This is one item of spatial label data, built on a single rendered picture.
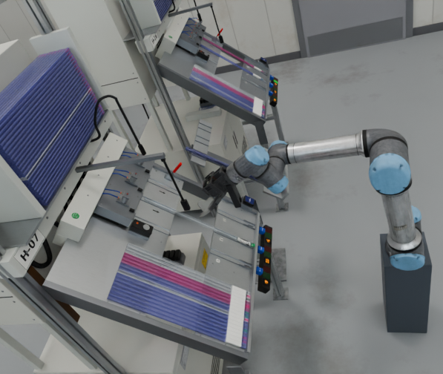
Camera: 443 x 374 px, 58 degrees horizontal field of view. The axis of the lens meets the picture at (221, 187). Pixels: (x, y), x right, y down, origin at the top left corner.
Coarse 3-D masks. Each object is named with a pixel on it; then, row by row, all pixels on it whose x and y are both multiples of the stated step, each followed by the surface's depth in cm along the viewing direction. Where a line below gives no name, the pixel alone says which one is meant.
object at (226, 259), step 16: (224, 208) 179; (240, 208) 184; (224, 224) 173; (240, 224) 178; (224, 240) 167; (224, 256) 162; (240, 256) 166; (208, 272) 153; (224, 272) 156; (240, 272) 160; (240, 288) 155; (208, 336) 136
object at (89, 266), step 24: (144, 192) 163; (168, 192) 169; (144, 216) 155; (168, 216) 161; (72, 240) 134; (96, 240) 139; (120, 240) 143; (144, 240) 148; (72, 264) 129; (96, 264) 133; (72, 288) 124; (96, 288) 128; (144, 312) 130
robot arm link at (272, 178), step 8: (272, 160) 145; (280, 160) 146; (272, 168) 140; (280, 168) 143; (264, 176) 139; (272, 176) 140; (280, 176) 141; (264, 184) 142; (272, 184) 141; (280, 184) 141
